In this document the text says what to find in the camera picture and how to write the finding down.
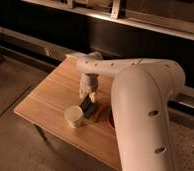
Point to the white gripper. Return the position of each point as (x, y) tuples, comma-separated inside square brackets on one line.
[(88, 84)]

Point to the black eraser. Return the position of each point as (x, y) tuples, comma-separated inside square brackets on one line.
[(85, 104)]

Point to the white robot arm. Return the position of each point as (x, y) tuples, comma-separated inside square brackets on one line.
[(140, 92)]

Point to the white cup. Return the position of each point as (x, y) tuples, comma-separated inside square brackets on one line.
[(74, 116)]

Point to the orange carrot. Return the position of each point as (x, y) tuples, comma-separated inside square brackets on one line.
[(103, 113)]

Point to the red bowl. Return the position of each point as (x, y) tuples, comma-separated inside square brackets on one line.
[(111, 121)]

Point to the wooden table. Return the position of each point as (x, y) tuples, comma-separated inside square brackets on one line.
[(45, 107)]

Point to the wooden wall shelf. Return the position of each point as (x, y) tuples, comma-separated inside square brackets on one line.
[(173, 27)]

